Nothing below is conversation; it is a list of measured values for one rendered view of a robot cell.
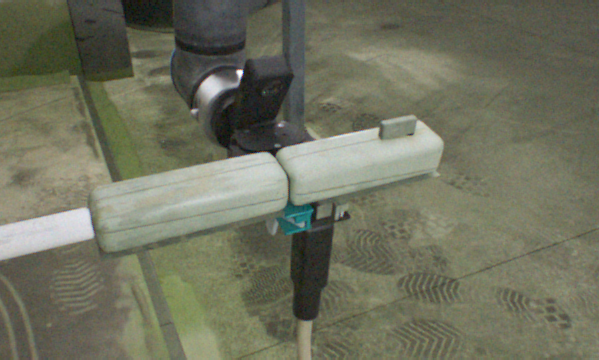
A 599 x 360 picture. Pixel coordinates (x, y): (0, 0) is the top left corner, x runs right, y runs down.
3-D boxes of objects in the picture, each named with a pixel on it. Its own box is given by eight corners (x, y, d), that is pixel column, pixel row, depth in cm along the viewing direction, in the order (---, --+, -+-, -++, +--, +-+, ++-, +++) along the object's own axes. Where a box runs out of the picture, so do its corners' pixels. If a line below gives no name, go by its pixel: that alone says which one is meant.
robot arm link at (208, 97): (262, 65, 66) (185, 74, 63) (277, 81, 63) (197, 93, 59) (260, 127, 72) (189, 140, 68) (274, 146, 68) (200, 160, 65)
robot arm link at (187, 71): (163, 28, 71) (167, 96, 77) (189, 66, 62) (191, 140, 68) (230, 24, 75) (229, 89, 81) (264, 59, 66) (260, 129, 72)
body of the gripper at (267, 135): (310, 205, 60) (268, 150, 68) (316, 139, 55) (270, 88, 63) (245, 221, 57) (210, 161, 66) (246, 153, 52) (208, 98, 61)
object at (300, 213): (293, 200, 51) (294, 182, 49) (312, 228, 48) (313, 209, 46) (268, 207, 50) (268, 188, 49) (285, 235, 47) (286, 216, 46)
